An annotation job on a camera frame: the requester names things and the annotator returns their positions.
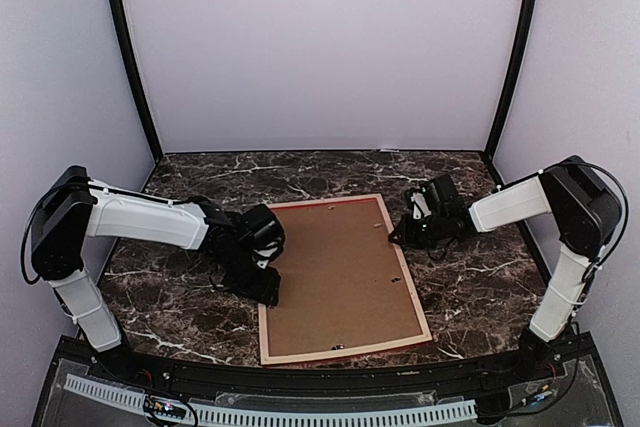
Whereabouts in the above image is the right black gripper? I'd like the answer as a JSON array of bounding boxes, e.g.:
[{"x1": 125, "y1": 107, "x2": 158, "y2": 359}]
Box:
[{"x1": 389, "y1": 212, "x2": 447, "y2": 251}]

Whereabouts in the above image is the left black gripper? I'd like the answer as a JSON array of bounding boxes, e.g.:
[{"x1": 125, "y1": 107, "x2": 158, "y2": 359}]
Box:
[{"x1": 216, "y1": 245, "x2": 281, "y2": 306}]

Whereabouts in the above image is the brown backing board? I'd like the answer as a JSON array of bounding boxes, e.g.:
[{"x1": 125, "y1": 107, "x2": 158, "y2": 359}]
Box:
[{"x1": 264, "y1": 199, "x2": 424, "y2": 356}]

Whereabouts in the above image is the red wooden picture frame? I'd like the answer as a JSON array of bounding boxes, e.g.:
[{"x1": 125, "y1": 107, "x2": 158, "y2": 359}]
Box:
[{"x1": 257, "y1": 193, "x2": 434, "y2": 367}]

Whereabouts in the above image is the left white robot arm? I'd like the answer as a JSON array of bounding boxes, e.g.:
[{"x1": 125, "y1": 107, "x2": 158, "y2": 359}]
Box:
[{"x1": 19, "y1": 165, "x2": 286, "y2": 383}]

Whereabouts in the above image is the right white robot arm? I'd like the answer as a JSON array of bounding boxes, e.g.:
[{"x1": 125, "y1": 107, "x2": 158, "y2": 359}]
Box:
[{"x1": 388, "y1": 155, "x2": 630, "y2": 381}]

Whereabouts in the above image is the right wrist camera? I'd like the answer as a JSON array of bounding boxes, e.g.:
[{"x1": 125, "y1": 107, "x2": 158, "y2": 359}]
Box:
[{"x1": 404, "y1": 188, "x2": 432, "y2": 220}]

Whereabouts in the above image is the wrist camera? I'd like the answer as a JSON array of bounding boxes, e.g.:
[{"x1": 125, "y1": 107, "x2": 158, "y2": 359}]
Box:
[
  {"x1": 252, "y1": 236, "x2": 286, "y2": 269},
  {"x1": 404, "y1": 188, "x2": 432, "y2": 220}
]

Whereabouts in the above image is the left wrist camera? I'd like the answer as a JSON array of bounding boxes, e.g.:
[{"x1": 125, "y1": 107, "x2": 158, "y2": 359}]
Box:
[{"x1": 252, "y1": 236, "x2": 286, "y2": 269}]

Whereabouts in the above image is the black front table rail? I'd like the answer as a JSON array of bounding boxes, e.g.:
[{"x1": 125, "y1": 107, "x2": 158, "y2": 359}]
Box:
[{"x1": 49, "y1": 334, "x2": 601, "y2": 406}]

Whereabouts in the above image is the white cable tray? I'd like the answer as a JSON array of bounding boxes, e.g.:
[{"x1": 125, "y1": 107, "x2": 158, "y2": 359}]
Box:
[{"x1": 63, "y1": 374, "x2": 477, "y2": 426}]

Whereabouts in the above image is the right black corner post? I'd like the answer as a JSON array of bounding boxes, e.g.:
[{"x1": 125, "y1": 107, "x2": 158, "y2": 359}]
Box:
[{"x1": 483, "y1": 0, "x2": 536, "y2": 162}]

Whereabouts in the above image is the black corner post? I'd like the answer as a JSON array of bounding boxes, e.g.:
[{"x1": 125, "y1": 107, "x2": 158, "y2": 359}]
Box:
[
  {"x1": 108, "y1": 0, "x2": 164, "y2": 163},
  {"x1": 483, "y1": 0, "x2": 536, "y2": 162}
]

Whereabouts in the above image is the left black corner post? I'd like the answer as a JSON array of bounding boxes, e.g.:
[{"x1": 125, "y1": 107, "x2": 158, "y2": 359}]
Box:
[{"x1": 108, "y1": 0, "x2": 164, "y2": 163}]

